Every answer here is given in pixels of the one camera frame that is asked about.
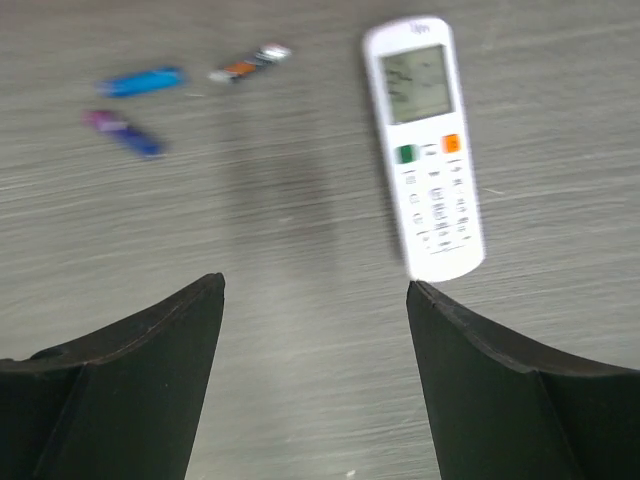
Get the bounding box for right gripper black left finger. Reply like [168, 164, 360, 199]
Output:
[1, 273, 225, 480]

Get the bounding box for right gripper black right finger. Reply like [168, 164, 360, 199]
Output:
[406, 282, 639, 480]

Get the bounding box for blue battery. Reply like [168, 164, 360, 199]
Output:
[96, 66, 186, 98]

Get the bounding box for purple battery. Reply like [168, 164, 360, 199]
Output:
[85, 110, 166, 158]

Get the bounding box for white remote control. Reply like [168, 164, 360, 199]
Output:
[362, 16, 485, 283]

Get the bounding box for dark brown battery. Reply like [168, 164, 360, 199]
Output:
[207, 43, 292, 84]

